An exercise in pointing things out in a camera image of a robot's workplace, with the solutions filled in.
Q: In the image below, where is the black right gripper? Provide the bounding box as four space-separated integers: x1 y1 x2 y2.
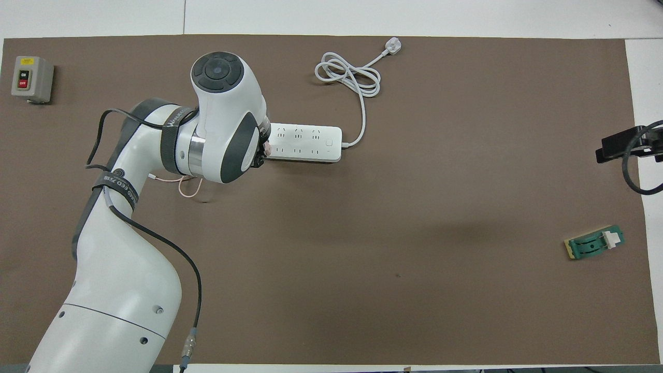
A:
596 127 663 164

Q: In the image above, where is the pink charging cable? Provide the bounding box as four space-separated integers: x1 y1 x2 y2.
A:
148 174 205 199

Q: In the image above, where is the white power strip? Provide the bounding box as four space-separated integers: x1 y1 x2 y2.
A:
265 123 343 163

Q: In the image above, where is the brown table mat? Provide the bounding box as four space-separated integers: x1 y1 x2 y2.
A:
0 34 659 365

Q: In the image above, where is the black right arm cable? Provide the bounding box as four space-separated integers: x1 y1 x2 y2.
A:
622 120 663 196

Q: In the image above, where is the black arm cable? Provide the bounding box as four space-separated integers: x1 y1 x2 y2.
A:
622 120 663 196
85 108 203 371

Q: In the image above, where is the green knife switch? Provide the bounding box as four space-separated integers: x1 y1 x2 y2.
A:
564 225 625 261

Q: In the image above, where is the white power cord with plug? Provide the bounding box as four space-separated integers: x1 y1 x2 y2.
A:
314 37 403 148

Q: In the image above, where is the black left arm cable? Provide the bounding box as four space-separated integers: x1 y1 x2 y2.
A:
85 108 203 371

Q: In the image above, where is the grey on-off switch box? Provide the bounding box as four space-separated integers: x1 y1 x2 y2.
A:
11 56 54 104

